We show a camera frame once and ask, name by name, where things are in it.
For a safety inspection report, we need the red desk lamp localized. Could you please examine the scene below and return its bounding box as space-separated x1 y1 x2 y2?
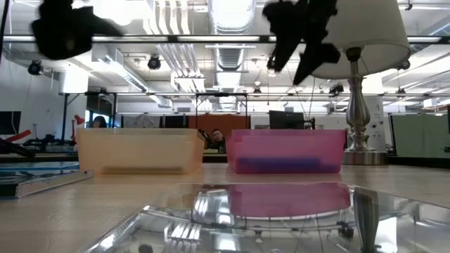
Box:
71 114 86 142

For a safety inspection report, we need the black background rig frame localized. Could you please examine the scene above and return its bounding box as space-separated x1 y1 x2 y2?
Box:
194 91 249 130
60 90 119 143

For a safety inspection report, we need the clear black jewel case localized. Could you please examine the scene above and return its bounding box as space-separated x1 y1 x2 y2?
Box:
79 181 450 253
101 166 186 176
0 169 95 200

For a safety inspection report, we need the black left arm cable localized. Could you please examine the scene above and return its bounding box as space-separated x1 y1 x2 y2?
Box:
0 0 11 66

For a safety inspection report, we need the person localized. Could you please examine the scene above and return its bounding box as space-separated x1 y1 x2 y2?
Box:
5 129 32 143
91 115 108 129
198 128 227 154

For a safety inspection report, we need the white shade silver table lamp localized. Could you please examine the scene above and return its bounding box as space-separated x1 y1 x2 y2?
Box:
311 0 411 166

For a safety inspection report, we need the translucent orange plastic bin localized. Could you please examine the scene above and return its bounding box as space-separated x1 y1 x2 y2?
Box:
75 127 206 176

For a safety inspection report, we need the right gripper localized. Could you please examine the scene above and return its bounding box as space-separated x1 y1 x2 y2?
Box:
262 0 342 86

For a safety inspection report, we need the black computer monitor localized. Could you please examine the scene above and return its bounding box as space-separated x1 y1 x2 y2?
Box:
269 110 305 131
0 110 22 136

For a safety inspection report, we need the translucent pink plastic bin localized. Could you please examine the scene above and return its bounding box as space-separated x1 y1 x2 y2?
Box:
224 128 347 175

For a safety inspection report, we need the green partition board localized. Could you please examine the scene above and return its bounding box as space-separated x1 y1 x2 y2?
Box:
389 112 450 158

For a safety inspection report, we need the orange partition board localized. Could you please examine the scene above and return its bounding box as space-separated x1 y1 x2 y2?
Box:
188 114 251 130

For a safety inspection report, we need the black angled bracket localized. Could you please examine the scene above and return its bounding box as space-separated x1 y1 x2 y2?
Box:
0 138 36 158

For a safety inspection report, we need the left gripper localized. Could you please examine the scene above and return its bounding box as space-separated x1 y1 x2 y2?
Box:
30 0 124 60

